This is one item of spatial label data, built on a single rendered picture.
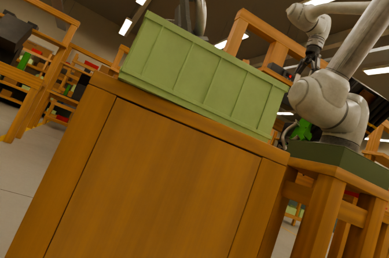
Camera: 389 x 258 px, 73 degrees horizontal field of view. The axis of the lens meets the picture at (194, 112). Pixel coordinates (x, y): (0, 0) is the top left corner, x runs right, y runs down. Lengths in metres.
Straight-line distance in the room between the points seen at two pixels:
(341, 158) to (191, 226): 0.65
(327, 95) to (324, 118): 0.10
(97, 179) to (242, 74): 0.43
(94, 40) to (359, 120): 11.07
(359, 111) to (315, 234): 0.54
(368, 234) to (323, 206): 0.25
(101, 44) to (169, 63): 11.14
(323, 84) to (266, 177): 0.55
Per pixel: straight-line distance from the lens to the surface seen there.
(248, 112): 0.69
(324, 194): 1.10
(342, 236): 1.53
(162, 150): 0.62
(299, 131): 2.04
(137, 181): 0.63
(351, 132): 1.27
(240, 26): 2.25
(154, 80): 0.62
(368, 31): 1.22
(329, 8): 1.57
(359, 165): 1.19
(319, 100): 1.12
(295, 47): 2.52
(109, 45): 11.78
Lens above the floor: 0.69
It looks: 9 degrees up
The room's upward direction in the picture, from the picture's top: 22 degrees clockwise
